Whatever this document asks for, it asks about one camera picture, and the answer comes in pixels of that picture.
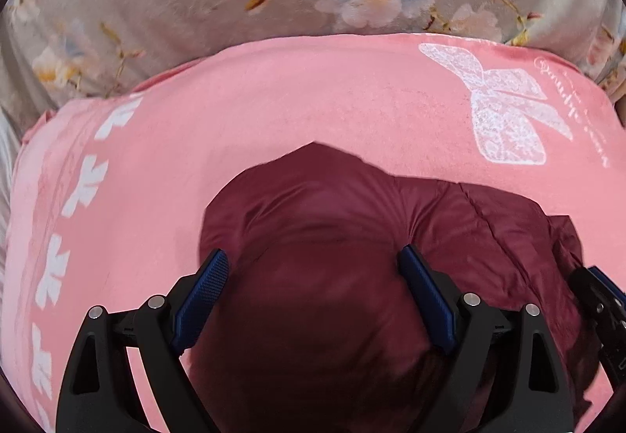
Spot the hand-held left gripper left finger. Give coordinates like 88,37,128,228
56,248,230,433

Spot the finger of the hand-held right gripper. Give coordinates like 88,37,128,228
567,265,626,395

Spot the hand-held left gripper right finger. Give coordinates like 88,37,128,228
397,244,574,433

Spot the maroon puffer jacket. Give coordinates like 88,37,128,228
188,142,606,433

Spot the pink printed blanket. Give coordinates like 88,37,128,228
0,32,626,433

